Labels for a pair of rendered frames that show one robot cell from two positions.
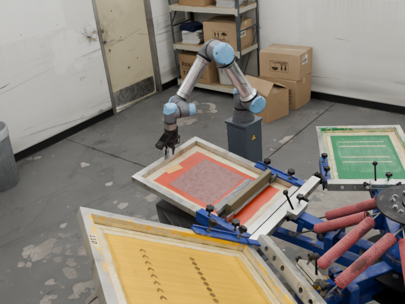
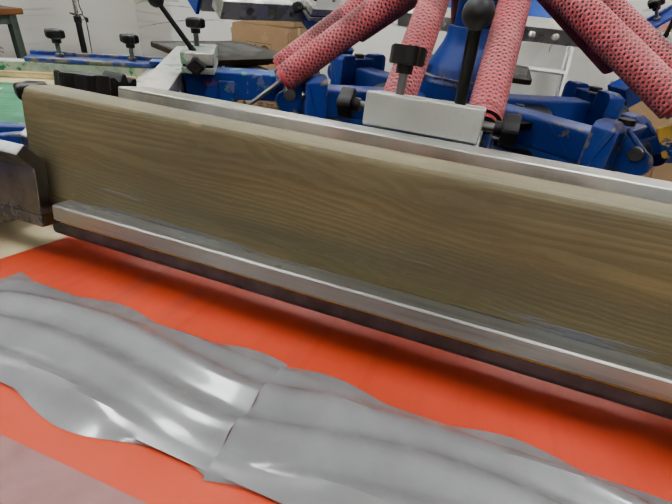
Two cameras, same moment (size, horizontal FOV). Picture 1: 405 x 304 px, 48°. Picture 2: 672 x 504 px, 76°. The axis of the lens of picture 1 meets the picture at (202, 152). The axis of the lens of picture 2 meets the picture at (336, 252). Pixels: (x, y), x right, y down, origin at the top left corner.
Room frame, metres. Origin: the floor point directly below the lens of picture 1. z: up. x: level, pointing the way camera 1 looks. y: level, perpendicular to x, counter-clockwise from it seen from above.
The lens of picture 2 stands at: (2.17, -0.04, 1.20)
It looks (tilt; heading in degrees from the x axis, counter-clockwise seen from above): 32 degrees down; 246
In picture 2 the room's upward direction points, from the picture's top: 6 degrees clockwise
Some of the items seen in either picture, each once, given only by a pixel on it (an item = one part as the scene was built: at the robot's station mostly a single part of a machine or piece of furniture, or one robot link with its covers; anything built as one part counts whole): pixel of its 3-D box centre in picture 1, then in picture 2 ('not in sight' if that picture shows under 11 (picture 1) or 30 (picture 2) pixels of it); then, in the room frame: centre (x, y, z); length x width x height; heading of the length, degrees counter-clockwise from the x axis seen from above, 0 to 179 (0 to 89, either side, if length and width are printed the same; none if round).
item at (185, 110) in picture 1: (184, 109); not in sight; (2.52, 0.08, 1.43); 0.11 x 0.11 x 0.08; 24
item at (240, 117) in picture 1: (243, 112); not in sight; (2.81, -0.30, 1.25); 0.15 x 0.15 x 0.10
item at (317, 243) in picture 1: (282, 234); not in sight; (1.95, -0.39, 0.89); 1.24 x 0.06 x 0.06; 49
